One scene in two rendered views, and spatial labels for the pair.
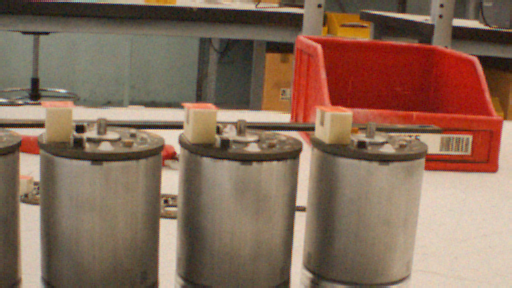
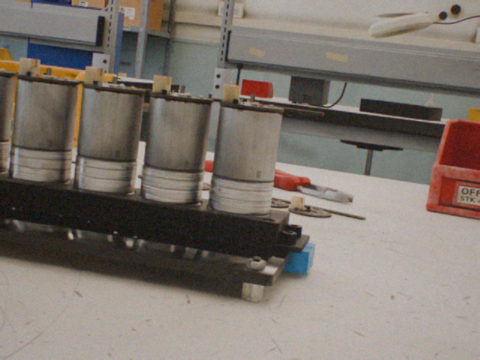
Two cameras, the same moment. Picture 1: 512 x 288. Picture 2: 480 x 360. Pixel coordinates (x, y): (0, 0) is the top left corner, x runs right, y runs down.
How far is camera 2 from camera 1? 0.19 m
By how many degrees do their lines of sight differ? 32
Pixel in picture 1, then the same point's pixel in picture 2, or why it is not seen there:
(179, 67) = not seen: outside the picture
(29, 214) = not seen: hidden behind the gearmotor
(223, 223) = (156, 130)
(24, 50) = (362, 165)
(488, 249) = (469, 255)
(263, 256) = (174, 151)
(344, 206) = (222, 133)
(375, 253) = (234, 160)
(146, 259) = (120, 145)
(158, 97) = not seen: outside the picture
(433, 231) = (442, 242)
